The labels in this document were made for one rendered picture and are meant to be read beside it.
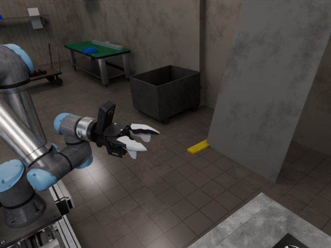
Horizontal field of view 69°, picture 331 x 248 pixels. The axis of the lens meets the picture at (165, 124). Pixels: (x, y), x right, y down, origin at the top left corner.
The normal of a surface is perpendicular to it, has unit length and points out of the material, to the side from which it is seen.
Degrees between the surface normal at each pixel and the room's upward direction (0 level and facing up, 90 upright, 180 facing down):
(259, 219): 0
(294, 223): 0
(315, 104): 90
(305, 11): 72
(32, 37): 90
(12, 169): 7
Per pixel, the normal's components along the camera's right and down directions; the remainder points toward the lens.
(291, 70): -0.78, 0.04
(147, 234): -0.07, -0.88
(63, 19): 0.60, 0.35
